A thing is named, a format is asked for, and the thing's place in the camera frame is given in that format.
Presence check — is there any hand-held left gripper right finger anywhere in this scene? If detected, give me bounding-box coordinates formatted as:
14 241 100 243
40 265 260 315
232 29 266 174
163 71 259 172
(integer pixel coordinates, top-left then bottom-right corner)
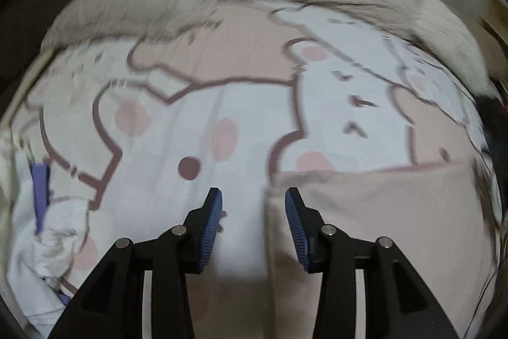
284 187 461 339

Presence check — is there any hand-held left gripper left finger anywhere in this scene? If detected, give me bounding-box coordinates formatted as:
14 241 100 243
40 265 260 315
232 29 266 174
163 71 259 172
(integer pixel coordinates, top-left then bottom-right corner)
48 187 224 339

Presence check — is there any pink beige cloth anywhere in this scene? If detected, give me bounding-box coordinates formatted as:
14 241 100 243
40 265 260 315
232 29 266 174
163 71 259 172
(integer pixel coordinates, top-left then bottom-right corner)
264 160 501 339

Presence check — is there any bear printed blanket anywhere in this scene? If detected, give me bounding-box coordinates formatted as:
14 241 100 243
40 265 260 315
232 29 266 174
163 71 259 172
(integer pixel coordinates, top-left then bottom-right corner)
0 0 501 339

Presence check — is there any purple garment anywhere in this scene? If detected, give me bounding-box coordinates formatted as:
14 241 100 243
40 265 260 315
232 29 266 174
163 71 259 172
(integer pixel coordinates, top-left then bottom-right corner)
31 162 52 235

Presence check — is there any white printed garment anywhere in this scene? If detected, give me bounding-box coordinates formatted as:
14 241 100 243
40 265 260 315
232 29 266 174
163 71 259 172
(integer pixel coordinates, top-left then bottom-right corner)
0 136 91 329

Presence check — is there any grey beige textured pillow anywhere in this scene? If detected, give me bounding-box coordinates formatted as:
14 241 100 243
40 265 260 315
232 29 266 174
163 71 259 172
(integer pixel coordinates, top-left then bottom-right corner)
42 0 223 51

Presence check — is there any white fluffy cushion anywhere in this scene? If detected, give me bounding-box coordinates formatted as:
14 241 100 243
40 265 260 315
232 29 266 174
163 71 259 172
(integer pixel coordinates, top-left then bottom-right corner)
411 0 493 100

